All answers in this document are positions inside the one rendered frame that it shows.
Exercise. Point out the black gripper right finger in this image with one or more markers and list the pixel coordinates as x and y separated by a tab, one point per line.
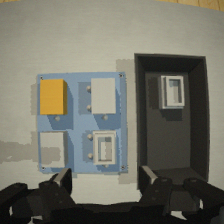
159	198

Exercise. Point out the yellow rectangular block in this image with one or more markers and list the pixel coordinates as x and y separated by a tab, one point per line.
53	97

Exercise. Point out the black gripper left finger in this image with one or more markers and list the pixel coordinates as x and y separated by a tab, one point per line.
26	203

